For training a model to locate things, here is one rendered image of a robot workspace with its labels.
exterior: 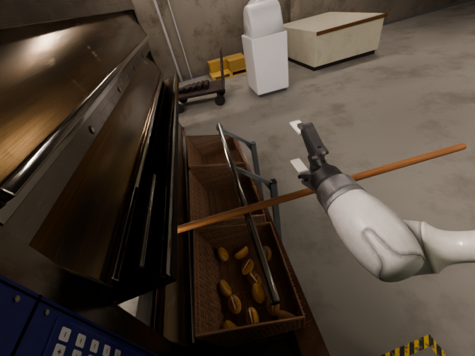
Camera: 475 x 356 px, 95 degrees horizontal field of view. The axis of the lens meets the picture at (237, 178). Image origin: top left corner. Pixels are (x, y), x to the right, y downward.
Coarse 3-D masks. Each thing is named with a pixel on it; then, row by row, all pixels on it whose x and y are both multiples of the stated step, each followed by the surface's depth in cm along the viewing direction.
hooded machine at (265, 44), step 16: (272, 0) 394; (256, 16) 390; (272, 16) 395; (256, 32) 401; (272, 32) 407; (256, 48) 412; (272, 48) 419; (256, 64) 430; (272, 64) 437; (256, 80) 449; (272, 80) 456
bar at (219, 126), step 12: (228, 132) 159; (252, 144) 168; (228, 156) 122; (252, 156) 176; (228, 168) 118; (240, 168) 122; (264, 180) 130; (240, 192) 99; (276, 192) 137; (240, 204) 95; (276, 216) 152; (252, 228) 83; (276, 228) 161; (252, 240) 80; (264, 264) 72; (264, 276) 69; (276, 300) 63
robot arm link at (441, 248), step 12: (420, 228) 44; (432, 228) 44; (420, 240) 42; (432, 240) 42; (444, 240) 41; (456, 240) 40; (468, 240) 39; (432, 252) 41; (444, 252) 41; (456, 252) 40; (468, 252) 39; (432, 264) 41; (444, 264) 41
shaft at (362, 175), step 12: (420, 156) 92; (432, 156) 92; (384, 168) 90; (396, 168) 91; (300, 192) 89; (312, 192) 89; (252, 204) 88; (264, 204) 88; (276, 204) 89; (216, 216) 87; (228, 216) 87; (180, 228) 86; (192, 228) 86
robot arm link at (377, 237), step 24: (360, 192) 42; (336, 216) 42; (360, 216) 38; (384, 216) 37; (360, 240) 37; (384, 240) 34; (408, 240) 34; (360, 264) 39; (384, 264) 34; (408, 264) 33
